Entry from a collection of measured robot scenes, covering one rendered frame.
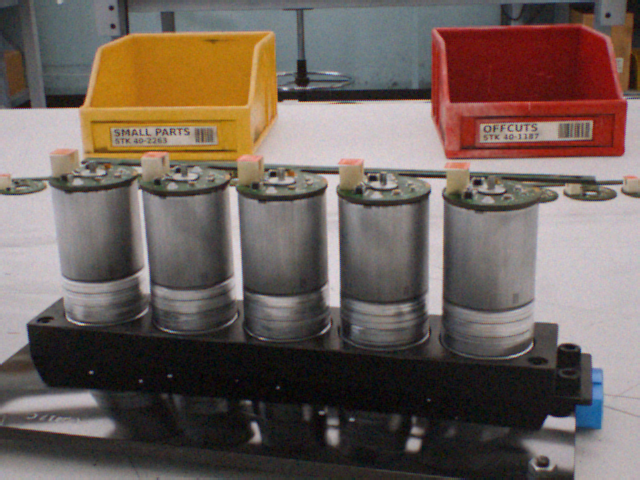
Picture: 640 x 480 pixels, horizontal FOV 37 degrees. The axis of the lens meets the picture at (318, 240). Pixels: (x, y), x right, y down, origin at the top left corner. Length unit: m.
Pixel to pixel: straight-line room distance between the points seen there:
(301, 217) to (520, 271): 0.06
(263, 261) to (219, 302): 0.02
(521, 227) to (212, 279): 0.09
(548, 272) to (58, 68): 4.63
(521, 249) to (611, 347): 0.08
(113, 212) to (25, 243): 0.16
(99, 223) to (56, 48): 4.67
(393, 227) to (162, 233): 0.06
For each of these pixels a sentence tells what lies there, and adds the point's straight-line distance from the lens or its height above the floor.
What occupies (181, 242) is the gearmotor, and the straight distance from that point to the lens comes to 0.26.
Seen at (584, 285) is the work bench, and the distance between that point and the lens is 0.36.
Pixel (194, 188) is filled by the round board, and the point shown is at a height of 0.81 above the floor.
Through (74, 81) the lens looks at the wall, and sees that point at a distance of 4.94.
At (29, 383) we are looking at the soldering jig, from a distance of 0.28.
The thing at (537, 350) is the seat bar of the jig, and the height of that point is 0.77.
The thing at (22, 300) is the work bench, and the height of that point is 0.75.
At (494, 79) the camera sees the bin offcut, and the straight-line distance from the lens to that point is 0.66.
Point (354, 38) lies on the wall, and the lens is 4.68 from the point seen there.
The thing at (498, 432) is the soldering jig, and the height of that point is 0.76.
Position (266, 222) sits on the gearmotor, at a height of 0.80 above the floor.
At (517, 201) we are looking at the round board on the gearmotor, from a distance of 0.24.
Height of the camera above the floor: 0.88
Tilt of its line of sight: 19 degrees down
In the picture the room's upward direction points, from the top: 2 degrees counter-clockwise
